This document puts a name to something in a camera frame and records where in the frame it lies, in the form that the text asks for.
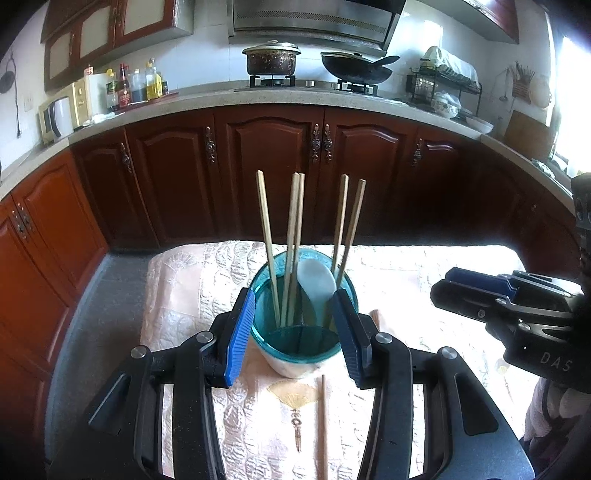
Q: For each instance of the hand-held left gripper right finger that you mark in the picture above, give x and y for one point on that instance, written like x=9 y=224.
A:
x=348 y=341

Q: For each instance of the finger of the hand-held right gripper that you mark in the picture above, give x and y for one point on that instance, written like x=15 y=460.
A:
x=480 y=279
x=466 y=300

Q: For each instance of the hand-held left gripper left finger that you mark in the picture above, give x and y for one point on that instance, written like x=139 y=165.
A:
x=240 y=341

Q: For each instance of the floral cup with teal insert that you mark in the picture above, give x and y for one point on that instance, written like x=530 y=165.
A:
x=295 y=344

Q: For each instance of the white plastic rice spoon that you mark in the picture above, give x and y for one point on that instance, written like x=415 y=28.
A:
x=314 y=281

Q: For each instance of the long bamboo chopstick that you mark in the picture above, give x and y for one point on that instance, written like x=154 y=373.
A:
x=339 y=221
x=297 y=230
x=322 y=429
x=290 y=230
x=268 y=240
x=352 y=226

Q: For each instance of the quilted cream tablecloth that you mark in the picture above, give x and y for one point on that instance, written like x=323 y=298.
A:
x=194 y=286

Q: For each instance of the wooden cutting board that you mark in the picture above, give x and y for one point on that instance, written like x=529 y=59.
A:
x=528 y=136

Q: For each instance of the white bowl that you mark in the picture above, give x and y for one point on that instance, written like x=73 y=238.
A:
x=479 y=124

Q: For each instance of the red-brown base cabinets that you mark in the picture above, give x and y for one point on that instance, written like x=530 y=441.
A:
x=184 y=184

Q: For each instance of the floral ceramic tureen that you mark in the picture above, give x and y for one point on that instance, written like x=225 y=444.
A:
x=447 y=105

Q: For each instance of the black dish rack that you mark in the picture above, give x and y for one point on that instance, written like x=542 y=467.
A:
x=418 y=90

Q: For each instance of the window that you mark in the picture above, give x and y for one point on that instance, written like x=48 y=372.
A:
x=572 y=92

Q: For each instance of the white cloth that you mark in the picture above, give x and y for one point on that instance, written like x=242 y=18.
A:
x=455 y=62

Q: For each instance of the black wok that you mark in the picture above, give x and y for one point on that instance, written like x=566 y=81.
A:
x=355 y=69

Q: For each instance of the grey stone kitchen counter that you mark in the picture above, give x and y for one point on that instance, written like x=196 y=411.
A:
x=207 y=99

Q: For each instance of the gas stove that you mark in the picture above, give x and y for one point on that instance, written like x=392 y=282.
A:
x=314 y=85

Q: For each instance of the yellow oil bottle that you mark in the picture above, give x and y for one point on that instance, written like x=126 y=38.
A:
x=153 y=85

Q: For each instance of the clear bottle with dark liquid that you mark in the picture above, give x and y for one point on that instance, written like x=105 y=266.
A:
x=139 y=90

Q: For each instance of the dark sauce bottle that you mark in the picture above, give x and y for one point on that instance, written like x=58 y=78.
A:
x=124 y=92

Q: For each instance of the green bottle with yellow cap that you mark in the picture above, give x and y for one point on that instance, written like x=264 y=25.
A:
x=112 y=94

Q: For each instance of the dark cooking pot with lid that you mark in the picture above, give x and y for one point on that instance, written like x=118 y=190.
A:
x=271 y=60

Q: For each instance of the white kettle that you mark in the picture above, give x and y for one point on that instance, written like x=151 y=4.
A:
x=61 y=117

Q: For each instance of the pale yellow appliance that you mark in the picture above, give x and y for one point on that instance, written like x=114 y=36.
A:
x=78 y=104

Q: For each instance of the steel range hood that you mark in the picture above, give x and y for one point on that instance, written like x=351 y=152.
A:
x=314 y=23

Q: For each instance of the wall utensil holder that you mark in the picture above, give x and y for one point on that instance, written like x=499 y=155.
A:
x=521 y=85

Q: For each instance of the red-brown wall cabinet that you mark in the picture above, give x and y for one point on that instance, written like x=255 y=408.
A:
x=138 y=23

